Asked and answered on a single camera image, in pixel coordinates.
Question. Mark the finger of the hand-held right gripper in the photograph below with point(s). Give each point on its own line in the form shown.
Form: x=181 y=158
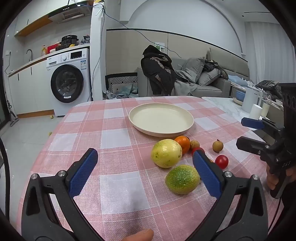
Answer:
x=249 y=143
x=252 y=122

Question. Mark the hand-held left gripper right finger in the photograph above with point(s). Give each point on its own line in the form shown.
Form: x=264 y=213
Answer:
x=205 y=173

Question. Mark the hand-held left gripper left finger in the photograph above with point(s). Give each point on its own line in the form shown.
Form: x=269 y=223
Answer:
x=83 y=171

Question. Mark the red cherry tomato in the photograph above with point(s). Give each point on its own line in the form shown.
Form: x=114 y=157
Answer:
x=221 y=161
x=200 y=149

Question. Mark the small yellow-green guava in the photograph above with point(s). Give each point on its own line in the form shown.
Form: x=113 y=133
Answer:
x=181 y=179

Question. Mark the brown longan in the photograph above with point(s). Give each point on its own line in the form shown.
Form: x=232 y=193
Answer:
x=217 y=146
x=194 y=144

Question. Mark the large yellow guava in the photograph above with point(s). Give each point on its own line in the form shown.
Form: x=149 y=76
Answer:
x=165 y=153

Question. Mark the cream round plate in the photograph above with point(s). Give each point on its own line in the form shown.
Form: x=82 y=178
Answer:
x=159 y=118

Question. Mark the person's right hand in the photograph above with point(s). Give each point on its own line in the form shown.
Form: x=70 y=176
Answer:
x=271 y=180

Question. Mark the person's left hand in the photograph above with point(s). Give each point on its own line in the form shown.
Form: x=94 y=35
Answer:
x=138 y=236

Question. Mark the white cup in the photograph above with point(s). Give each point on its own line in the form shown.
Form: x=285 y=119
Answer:
x=255 y=111
x=265 y=109

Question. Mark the white electric kettle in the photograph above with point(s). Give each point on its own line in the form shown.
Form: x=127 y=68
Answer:
x=251 y=98

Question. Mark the pink checked tablecloth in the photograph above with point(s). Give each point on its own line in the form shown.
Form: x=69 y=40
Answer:
x=115 y=162

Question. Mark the orange tangerine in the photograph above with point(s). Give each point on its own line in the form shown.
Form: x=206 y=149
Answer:
x=183 y=142

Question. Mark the grey sofa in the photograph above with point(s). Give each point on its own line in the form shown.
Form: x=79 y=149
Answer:
x=208 y=89

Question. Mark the grey pillow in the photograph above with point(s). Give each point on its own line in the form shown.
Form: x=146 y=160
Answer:
x=209 y=77
x=194 y=68

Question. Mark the dark clothes pile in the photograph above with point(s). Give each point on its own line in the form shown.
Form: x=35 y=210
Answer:
x=215 y=67

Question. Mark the white curtain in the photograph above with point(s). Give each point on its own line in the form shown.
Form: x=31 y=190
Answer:
x=270 y=51

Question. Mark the grey blanket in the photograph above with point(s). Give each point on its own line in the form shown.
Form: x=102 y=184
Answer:
x=185 y=85

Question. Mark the white washing machine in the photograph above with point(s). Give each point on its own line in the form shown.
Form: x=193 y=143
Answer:
x=69 y=85

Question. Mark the floor mop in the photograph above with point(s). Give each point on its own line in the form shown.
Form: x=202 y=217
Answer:
x=12 y=115

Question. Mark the white lower kitchen cabinet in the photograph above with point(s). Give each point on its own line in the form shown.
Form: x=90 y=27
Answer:
x=30 y=90

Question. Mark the white kitchen cabinet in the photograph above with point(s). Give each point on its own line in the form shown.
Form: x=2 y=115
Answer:
x=30 y=90
x=30 y=16

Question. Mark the black white patterned box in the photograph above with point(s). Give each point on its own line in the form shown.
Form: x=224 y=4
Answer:
x=121 y=81

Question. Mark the black jacket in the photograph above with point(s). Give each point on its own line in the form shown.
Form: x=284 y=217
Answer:
x=158 y=69

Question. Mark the red box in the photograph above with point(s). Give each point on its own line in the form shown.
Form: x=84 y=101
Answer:
x=53 y=48

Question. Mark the yellow bottle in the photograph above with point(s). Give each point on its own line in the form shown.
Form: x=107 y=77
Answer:
x=43 y=51

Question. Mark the silver kitchen faucet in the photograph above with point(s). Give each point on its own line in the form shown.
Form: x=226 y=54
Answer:
x=30 y=54

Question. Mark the black pressure cooker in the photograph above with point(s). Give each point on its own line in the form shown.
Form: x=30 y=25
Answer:
x=69 y=41

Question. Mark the silver range hood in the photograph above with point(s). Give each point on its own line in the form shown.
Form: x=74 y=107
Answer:
x=69 y=14

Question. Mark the white upper kitchen cabinet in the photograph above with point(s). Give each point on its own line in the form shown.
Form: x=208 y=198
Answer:
x=30 y=16

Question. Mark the wall socket with green sticker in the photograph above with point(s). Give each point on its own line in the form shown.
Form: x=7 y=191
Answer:
x=159 y=45

